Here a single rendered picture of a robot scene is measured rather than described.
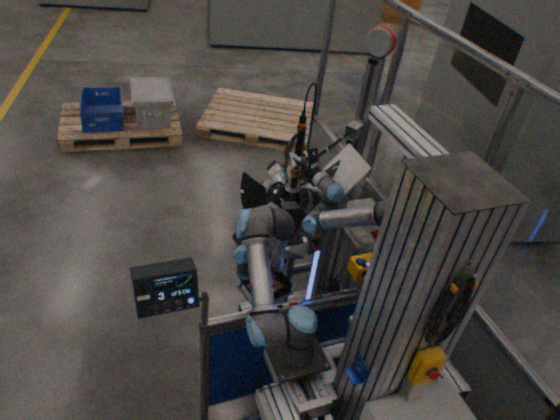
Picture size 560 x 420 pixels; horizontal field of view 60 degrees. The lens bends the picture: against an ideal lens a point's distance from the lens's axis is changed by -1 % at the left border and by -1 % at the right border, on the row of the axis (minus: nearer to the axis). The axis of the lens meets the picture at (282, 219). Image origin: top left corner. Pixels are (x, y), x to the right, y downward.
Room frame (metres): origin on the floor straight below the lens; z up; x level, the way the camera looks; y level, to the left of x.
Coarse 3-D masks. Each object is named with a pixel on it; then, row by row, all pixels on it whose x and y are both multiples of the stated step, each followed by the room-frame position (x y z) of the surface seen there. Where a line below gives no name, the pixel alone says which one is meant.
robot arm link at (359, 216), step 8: (320, 208) 1.72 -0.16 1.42; (352, 208) 1.61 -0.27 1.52; (360, 208) 1.59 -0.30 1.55; (368, 208) 1.57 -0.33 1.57; (376, 208) 1.54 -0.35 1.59; (384, 208) 1.53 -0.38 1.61; (312, 216) 1.66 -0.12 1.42; (320, 216) 1.64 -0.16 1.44; (328, 216) 1.62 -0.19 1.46; (336, 216) 1.61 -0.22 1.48; (344, 216) 1.59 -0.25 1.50; (352, 216) 1.57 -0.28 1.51; (360, 216) 1.56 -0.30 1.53; (368, 216) 1.54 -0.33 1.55; (376, 216) 1.52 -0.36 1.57; (304, 224) 1.64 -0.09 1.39; (312, 224) 1.62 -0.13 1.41; (320, 224) 1.62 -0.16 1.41; (328, 224) 1.61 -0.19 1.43; (336, 224) 1.59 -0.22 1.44; (344, 224) 1.58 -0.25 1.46; (352, 224) 1.57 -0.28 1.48; (360, 224) 1.56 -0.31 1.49; (368, 224) 1.55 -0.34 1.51; (376, 224) 1.52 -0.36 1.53; (312, 232) 1.62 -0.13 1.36
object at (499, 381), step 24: (312, 144) 3.41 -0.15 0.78; (336, 264) 2.76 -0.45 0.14; (480, 336) 1.57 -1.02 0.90; (456, 360) 1.62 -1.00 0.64; (480, 360) 1.52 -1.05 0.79; (504, 360) 1.43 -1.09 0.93; (480, 384) 1.46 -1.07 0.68; (504, 384) 1.37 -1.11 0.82; (528, 384) 1.30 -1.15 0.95; (480, 408) 1.40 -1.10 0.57; (504, 408) 1.32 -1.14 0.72; (528, 408) 1.24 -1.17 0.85
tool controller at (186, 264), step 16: (144, 272) 1.37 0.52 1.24; (160, 272) 1.38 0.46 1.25; (176, 272) 1.38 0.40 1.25; (192, 272) 1.41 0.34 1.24; (144, 288) 1.31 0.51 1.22; (160, 288) 1.34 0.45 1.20; (176, 288) 1.36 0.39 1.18; (192, 288) 1.39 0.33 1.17; (144, 304) 1.29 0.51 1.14; (160, 304) 1.32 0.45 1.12; (192, 304) 1.37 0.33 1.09
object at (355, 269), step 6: (354, 258) 1.82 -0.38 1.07; (366, 258) 1.83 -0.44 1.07; (348, 264) 1.82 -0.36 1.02; (354, 264) 1.78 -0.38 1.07; (360, 264) 1.78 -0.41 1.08; (366, 264) 1.78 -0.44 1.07; (348, 270) 1.81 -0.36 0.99; (354, 270) 1.77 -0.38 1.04; (360, 270) 1.74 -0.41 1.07; (366, 270) 1.76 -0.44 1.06; (354, 276) 1.76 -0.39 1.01; (360, 276) 1.75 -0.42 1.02
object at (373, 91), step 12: (384, 60) 2.63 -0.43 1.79; (372, 84) 2.61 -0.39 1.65; (360, 96) 2.63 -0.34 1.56; (372, 96) 2.60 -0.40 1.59; (360, 108) 2.63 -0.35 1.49; (360, 144) 2.60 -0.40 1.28; (360, 156) 2.63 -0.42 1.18; (348, 192) 2.60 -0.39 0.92; (336, 228) 2.63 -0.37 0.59; (336, 240) 2.61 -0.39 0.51; (336, 252) 2.60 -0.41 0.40; (324, 276) 2.63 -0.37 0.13; (324, 288) 2.61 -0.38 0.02
